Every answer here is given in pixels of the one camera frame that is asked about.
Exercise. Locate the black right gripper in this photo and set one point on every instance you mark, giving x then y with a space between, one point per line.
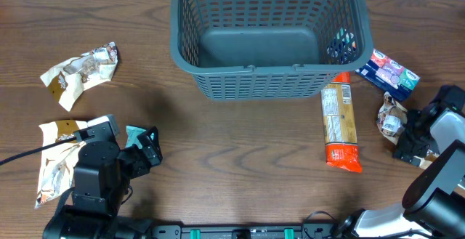
412 146

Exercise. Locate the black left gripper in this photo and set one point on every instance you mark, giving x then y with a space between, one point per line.
152 147

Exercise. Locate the beige nut snack bag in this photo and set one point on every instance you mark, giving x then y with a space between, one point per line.
391 121

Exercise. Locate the blue tissue multipack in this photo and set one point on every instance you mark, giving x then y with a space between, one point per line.
389 76

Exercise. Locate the orange tan cracker package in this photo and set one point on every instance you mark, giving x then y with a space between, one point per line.
340 134

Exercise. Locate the grey plastic basket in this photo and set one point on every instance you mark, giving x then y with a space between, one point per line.
268 49

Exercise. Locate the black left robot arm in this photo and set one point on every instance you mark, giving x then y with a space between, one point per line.
101 181

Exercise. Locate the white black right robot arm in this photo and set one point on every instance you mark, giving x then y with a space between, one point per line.
430 207

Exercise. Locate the small teal white packet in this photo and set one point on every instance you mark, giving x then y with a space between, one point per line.
134 131

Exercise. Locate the beige brown snack bag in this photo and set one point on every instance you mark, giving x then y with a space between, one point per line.
57 163

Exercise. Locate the crumpled beige snack bag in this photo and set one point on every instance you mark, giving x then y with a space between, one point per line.
67 80

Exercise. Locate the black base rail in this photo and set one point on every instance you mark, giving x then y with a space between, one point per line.
320 226

